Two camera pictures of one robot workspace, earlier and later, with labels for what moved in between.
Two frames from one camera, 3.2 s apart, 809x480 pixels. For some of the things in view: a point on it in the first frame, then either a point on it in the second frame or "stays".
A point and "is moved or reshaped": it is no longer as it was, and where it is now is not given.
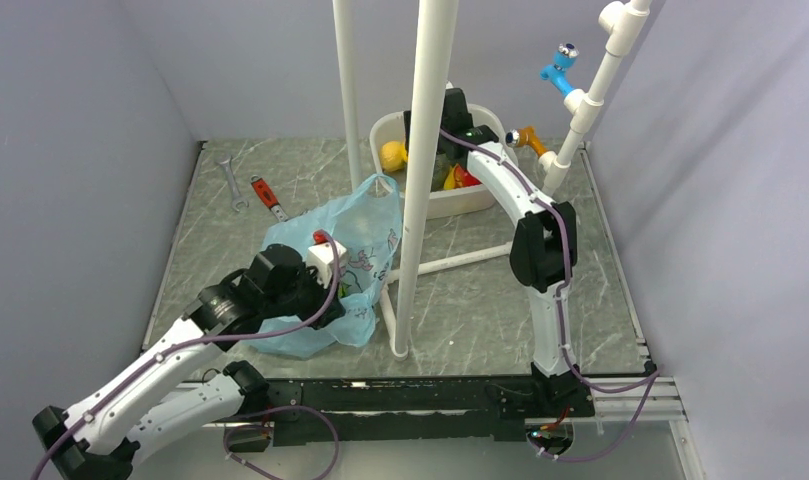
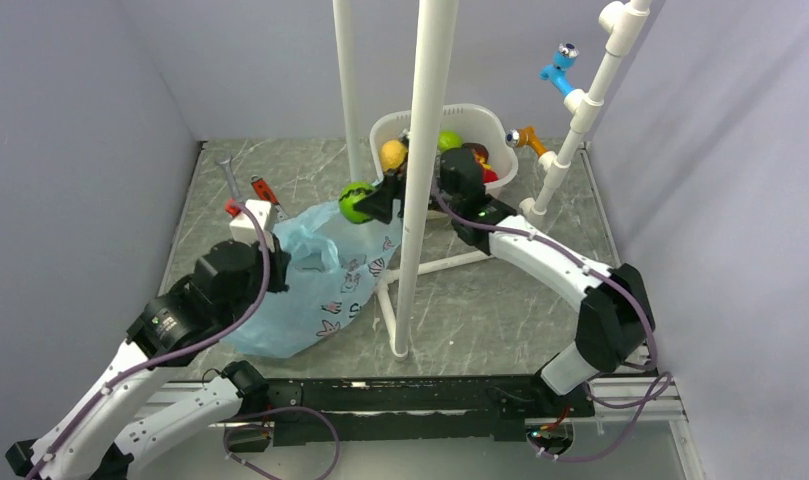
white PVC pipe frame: [400, 290] stays
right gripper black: [408, 120] to [379, 203]
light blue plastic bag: [368, 224] is moved or reshaped
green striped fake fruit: [343, 290] to [348, 195]
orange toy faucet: [526, 136] stays
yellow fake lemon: [393, 156] stays
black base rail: [473, 408] stays
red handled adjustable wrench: [268, 197] stays
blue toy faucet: [565, 56] stays
